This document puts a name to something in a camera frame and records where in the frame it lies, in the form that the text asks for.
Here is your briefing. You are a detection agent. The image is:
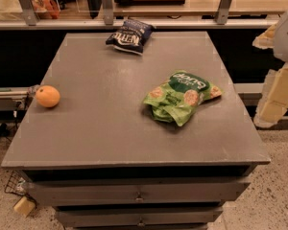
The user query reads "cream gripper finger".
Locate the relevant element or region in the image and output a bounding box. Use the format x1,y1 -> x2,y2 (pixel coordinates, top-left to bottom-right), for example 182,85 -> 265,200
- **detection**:
253,63 -> 288,128
252,25 -> 276,50

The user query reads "green rice chip bag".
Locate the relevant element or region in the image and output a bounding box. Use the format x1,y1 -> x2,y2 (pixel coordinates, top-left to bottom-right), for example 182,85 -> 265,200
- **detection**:
143,71 -> 223,127

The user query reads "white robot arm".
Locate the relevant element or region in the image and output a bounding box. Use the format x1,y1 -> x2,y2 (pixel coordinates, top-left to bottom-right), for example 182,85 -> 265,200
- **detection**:
252,10 -> 288,128

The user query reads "dark blue kettle chip bag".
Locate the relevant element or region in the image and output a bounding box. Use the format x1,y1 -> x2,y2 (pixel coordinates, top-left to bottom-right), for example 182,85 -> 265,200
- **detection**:
106,19 -> 155,55

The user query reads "orange snack bag on shelf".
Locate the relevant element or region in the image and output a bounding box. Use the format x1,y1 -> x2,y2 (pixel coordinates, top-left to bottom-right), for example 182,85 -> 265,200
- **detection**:
31,0 -> 60,19

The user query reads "lower grey drawer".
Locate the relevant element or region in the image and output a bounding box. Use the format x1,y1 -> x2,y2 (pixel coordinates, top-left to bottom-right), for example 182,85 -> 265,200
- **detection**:
56,207 -> 223,227

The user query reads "grey drawer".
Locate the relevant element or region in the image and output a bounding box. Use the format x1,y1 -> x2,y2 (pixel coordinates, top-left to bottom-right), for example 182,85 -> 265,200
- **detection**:
25,177 -> 250,206
56,207 -> 223,227

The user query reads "grey drawer cabinet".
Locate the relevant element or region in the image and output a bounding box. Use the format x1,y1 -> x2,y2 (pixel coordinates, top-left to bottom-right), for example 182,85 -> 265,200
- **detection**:
2,32 -> 270,230

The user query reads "orange fruit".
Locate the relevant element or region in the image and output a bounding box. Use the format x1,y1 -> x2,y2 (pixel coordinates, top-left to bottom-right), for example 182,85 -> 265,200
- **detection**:
36,85 -> 60,108

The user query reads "upper grey drawer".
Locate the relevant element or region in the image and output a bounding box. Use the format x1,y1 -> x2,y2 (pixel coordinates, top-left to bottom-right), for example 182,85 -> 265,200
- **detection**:
25,177 -> 250,206

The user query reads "yellow sponge block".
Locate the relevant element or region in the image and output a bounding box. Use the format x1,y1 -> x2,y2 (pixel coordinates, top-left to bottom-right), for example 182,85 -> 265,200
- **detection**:
13,196 -> 36,218

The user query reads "metal shelf frame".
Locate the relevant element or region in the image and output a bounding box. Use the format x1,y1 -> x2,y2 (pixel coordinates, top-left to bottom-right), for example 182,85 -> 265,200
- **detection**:
0,0 -> 288,30

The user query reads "black wire basket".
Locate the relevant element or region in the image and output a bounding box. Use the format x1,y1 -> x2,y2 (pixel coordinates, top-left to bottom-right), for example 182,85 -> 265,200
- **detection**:
4,172 -> 26,196

